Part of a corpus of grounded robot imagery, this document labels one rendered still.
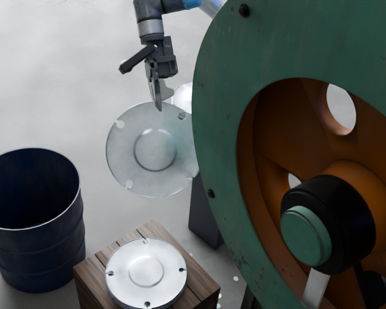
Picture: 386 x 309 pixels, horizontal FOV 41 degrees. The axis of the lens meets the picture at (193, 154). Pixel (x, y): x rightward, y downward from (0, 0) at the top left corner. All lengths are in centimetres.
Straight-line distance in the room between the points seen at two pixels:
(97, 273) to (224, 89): 113
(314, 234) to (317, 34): 30
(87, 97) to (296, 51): 247
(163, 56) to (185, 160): 31
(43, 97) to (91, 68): 40
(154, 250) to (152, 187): 46
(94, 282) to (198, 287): 37
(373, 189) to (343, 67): 22
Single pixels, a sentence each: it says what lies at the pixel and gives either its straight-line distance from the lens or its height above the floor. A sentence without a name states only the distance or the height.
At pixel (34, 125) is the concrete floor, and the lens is 304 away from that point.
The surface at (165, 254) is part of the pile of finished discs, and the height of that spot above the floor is 39.
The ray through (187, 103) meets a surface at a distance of 272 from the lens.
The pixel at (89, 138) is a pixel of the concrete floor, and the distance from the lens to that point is 291.
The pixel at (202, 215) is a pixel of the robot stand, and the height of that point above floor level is 17.
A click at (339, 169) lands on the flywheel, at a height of 140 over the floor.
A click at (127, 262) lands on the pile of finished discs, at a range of 192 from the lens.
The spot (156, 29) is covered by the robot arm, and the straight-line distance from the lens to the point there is 149.
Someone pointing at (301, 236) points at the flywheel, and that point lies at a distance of 85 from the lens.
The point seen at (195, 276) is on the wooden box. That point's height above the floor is 35.
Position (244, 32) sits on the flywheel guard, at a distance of 88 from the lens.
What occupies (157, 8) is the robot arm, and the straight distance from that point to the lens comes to 150.
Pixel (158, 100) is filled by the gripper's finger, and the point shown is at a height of 107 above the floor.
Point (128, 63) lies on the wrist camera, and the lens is 146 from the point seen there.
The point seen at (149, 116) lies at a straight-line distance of 149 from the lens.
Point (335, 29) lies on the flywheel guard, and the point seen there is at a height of 165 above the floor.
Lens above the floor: 200
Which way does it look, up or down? 45 degrees down
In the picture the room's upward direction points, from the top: 5 degrees clockwise
